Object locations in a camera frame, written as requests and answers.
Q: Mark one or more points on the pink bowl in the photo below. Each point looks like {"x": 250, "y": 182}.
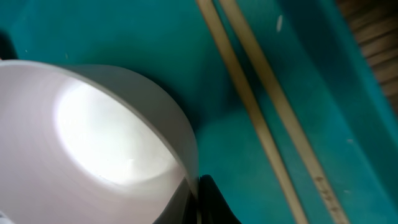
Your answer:
{"x": 90, "y": 144}

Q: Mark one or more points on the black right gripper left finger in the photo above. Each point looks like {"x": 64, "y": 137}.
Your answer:
{"x": 181, "y": 209}

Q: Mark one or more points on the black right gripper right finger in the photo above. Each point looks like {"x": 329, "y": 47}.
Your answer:
{"x": 213, "y": 206}

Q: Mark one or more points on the bamboo chopstick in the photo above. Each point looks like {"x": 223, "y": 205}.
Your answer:
{"x": 284, "y": 109}
{"x": 246, "y": 95}

